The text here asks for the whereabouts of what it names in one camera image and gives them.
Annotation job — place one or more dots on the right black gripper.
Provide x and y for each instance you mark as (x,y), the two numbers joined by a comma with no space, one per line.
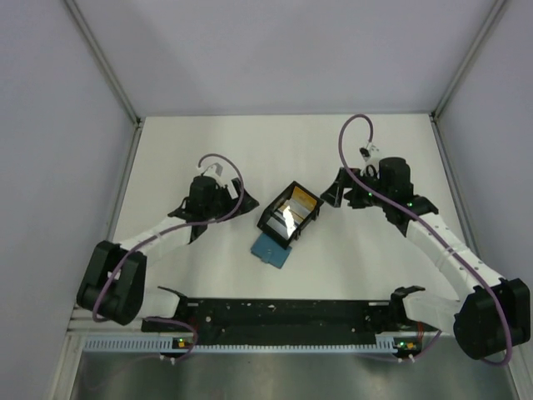
(344,180)

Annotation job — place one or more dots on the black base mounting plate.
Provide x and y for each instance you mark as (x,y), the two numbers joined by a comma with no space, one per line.
(278,322)

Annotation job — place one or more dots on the white slotted cable duct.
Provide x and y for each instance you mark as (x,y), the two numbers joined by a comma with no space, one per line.
(110,344)

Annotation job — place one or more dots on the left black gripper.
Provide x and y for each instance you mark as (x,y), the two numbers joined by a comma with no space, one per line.
(223,191)

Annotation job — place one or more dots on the left aluminium frame post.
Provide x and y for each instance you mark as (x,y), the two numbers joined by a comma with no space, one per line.
(100,59)

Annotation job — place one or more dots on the right aluminium frame post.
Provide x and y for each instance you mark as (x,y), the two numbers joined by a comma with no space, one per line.
(491,20)

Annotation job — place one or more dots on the gold credit card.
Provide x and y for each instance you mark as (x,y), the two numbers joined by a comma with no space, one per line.
(304,198)

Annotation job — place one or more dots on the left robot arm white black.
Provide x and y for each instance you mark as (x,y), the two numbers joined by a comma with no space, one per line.
(114,286)

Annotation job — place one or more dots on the blue leather card holder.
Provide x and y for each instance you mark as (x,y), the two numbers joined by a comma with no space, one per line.
(270,252)

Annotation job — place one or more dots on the aluminium frame post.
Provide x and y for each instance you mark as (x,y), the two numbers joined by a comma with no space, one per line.
(491,20)
(100,59)

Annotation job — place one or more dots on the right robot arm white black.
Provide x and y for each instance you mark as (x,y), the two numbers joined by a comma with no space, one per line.
(490,314)

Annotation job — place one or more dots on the silver credit card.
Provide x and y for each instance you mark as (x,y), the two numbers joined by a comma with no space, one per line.
(285,219)

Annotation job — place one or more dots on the black card tray box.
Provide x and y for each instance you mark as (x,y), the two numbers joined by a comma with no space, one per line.
(278,201)

